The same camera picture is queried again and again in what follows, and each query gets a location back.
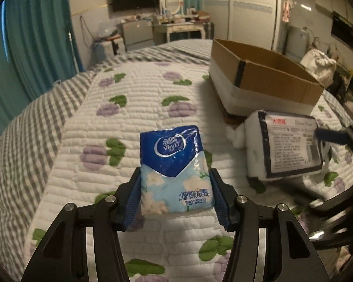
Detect large white tissue package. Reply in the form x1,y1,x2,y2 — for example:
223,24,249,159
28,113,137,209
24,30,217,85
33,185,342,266
226,110,323,181

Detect blue Vinda tissue pack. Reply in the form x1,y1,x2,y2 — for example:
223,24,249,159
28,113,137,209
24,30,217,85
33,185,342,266
140,125,215,216

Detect white laundry bundle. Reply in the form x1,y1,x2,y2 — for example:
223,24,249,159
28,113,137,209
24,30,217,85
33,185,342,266
300,48,337,89

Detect black range hood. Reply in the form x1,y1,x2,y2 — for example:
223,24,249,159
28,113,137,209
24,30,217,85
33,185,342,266
331,12,353,50

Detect brown cardboard box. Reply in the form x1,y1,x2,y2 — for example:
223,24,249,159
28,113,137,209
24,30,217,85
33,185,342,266
209,39,324,117

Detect white floral quilt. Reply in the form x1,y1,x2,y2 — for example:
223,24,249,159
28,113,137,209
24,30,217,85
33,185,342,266
22,62,353,281

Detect grey checkered bed sheet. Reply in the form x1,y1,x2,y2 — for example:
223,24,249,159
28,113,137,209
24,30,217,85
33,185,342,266
0,39,353,281

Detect white kitchen cabinets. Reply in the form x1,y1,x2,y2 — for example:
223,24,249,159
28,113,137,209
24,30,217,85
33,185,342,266
315,0,353,22

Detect white sliding wardrobe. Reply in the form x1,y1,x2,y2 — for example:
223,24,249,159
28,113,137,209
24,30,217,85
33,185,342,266
203,0,282,51

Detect dark suitcase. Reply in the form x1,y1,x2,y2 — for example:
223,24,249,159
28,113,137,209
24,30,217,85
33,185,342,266
203,22,215,39

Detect white dressing table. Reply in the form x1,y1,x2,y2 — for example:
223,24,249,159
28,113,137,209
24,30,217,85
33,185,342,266
152,22,206,45

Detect large teal curtain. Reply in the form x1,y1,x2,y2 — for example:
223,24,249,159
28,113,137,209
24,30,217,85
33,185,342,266
0,0,83,135

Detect white suitcase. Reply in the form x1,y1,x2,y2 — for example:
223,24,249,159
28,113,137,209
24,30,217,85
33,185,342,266
93,36,126,63

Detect oval vanity mirror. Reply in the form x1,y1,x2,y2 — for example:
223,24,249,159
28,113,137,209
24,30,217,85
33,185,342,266
160,0,183,15

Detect grey mini fridge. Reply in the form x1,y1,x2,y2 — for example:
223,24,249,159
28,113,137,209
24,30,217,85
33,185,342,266
120,20,155,52

